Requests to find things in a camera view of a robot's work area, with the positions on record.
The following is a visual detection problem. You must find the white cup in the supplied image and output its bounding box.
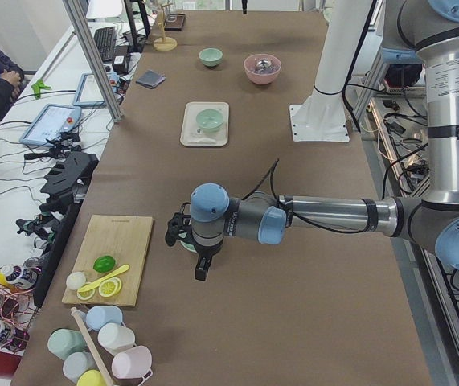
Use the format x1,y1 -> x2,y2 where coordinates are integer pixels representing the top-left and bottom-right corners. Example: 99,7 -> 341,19
97,322 -> 136,355

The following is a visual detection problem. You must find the wooden mug tree stand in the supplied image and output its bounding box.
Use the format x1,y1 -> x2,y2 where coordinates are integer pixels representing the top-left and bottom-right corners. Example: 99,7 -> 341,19
153,1 -> 178,51

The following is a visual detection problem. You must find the blue teach pendant near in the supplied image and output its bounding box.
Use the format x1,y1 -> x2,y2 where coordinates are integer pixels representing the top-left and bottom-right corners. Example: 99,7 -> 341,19
18,104 -> 82,147

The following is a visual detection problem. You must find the dark wooden tray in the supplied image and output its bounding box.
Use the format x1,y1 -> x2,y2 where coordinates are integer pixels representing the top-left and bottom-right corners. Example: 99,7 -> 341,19
164,13 -> 186,31

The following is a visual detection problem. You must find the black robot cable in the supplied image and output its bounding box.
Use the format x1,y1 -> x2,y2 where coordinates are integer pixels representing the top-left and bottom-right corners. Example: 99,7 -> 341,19
240,158 -> 375,234

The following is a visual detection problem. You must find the black keyboard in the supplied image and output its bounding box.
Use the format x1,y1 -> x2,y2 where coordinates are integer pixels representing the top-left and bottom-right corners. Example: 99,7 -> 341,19
93,26 -> 116,63

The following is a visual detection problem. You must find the copper wire rack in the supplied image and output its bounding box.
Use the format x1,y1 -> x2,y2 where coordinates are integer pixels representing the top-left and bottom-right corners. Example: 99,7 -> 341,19
0,277 -> 39,353

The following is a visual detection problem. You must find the green plastic clip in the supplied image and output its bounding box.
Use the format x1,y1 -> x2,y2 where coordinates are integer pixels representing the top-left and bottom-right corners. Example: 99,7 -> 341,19
31,79 -> 51,99

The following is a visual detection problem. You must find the lemon slice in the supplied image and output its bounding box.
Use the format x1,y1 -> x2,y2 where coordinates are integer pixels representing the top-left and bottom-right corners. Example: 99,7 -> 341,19
98,277 -> 122,298
76,289 -> 96,301

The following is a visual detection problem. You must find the yellow bottle top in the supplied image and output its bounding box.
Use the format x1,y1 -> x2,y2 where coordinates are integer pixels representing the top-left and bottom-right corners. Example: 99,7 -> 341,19
0,265 -> 38,290

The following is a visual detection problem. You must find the lemon slice right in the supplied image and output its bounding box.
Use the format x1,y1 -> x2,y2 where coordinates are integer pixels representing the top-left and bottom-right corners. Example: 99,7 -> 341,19
98,277 -> 122,298

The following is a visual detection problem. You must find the pink cup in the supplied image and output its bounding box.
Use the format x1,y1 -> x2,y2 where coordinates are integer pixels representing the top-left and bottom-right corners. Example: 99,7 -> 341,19
112,346 -> 153,380

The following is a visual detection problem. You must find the grey cup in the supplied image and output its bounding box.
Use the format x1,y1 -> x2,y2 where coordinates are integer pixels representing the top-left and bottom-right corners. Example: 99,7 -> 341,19
62,352 -> 96,384

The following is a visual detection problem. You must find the green lime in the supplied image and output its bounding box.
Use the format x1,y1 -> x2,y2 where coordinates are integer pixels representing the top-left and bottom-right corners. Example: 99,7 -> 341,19
93,255 -> 116,273

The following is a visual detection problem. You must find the blue teach pendant far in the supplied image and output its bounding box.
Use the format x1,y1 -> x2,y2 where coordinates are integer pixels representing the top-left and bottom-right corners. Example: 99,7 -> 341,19
72,73 -> 105,108

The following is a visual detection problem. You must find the white garlic bun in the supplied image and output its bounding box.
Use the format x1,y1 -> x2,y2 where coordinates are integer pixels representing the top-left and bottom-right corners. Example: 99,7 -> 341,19
66,271 -> 87,291

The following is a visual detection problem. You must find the bamboo cutting board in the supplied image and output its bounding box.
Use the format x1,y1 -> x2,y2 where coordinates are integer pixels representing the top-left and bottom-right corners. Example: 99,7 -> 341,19
62,215 -> 154,307

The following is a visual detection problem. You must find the black gripper stand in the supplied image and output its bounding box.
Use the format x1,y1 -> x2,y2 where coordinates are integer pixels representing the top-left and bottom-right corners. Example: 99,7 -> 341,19
16,151 -> 99,308

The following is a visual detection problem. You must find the pink bowl with ice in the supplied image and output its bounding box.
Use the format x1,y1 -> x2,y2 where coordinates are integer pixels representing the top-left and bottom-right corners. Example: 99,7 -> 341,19
244,53 -> 281,85

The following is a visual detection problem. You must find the yellow plastic knife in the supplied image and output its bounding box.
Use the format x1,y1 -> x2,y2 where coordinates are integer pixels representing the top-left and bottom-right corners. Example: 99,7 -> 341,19
78,264 -> 130,292

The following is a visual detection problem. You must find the blue teach pendant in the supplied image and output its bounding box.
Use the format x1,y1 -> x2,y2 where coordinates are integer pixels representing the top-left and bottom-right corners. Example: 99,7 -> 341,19
18,104 -> 82,147
72,73 -> 105,108

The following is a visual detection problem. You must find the black power adapter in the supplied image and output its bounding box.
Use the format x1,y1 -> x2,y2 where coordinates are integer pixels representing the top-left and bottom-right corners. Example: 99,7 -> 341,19
112,55 -> 130,75

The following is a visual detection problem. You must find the blue cup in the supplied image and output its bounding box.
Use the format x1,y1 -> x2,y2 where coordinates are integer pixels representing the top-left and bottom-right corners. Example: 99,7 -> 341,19
85,306 -> 123,331

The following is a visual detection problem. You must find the green bowl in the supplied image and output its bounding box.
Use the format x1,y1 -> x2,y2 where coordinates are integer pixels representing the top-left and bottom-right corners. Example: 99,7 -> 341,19
181,241 -> 197,253
199,47 -> 223,68
195,109 -> 224,133

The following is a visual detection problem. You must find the wooden cup rack rod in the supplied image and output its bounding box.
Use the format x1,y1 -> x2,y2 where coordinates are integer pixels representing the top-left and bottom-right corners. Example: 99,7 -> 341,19
70,307 -> 115,386

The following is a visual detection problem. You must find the grey folded cloth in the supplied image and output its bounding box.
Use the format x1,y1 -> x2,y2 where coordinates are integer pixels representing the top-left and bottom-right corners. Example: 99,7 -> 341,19
136,70 -> 166,89

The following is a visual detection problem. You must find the aluminium frame post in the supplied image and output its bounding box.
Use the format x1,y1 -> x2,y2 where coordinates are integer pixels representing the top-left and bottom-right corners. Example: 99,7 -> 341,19
62,0 -> 122,123

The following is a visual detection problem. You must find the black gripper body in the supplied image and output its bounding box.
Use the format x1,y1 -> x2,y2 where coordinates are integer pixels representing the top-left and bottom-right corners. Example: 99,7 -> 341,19
165,203 -> 222,270

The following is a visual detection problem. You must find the lemon slice left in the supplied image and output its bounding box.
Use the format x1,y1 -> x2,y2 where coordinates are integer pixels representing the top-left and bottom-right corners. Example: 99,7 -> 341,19
76,289 -> 96,301

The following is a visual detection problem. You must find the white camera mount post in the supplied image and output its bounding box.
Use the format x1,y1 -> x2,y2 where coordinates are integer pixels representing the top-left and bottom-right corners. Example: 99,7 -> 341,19
289,0 -> 376,142

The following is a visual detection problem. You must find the yellow cup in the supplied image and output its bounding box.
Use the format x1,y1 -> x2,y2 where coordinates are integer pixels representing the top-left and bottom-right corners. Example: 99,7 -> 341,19
76,369 -> 107,386

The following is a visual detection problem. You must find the green cup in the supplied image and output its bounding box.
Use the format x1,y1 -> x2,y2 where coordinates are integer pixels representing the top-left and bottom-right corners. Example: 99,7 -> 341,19
47,328 -> 87,360

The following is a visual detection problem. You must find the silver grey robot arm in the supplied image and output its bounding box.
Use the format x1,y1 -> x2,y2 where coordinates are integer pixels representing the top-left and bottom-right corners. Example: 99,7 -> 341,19
165,1 -> 459,281

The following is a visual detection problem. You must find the green bowl on tray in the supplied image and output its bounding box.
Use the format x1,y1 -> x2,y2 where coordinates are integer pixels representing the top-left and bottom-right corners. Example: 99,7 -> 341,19
195,109 -> 224,133

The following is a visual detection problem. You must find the cream serving tray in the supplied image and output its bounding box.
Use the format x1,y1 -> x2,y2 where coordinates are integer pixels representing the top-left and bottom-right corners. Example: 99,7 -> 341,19
180,101 -> 229,147

